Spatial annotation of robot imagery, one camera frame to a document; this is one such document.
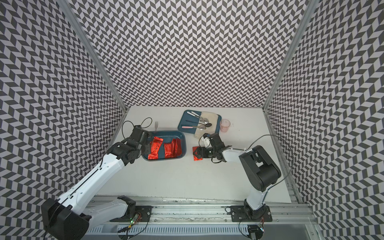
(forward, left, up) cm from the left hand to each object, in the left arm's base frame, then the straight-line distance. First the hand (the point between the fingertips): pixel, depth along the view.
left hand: (143, 147), depth 79 cm
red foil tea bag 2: (+1, -16, -4) cm, 16 cm away
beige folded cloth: (+34, -41, -15) cm, 55 cm away
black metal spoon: (+26, -37, -13) cm, 47 cm away
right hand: (+2, -29, -14) cm, 33 cm away
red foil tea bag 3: (+8, -27, -16) cm, 32 cm away
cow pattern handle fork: (+27, +2, -15) cm, 31 cm away
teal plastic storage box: (+10, -11, -4) cm, 15 cm away
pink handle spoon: (+25, -32, -16) cm, 44 cm away
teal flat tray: (+36, -23, -20) cm, 47 cm away
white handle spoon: (+32, -35, -15) cm, 50 cm away
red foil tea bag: (+2, -6, -2) cm, 7 cm away
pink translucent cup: (+26, -48, -13) cm, 57 cm away
